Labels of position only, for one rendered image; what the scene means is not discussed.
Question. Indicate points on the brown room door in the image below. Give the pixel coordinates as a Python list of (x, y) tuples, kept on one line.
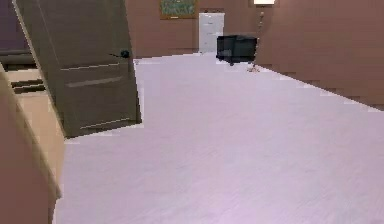
[(90, 66)]

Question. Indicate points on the floor lamp with white shade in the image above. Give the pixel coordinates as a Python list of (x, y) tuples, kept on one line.
[(260, 23)]

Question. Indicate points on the green framed picture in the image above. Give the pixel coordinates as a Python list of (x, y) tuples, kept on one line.
[(177, 8)]

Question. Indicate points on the white cabinet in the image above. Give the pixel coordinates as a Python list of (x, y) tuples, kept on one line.
[(210, 31)]

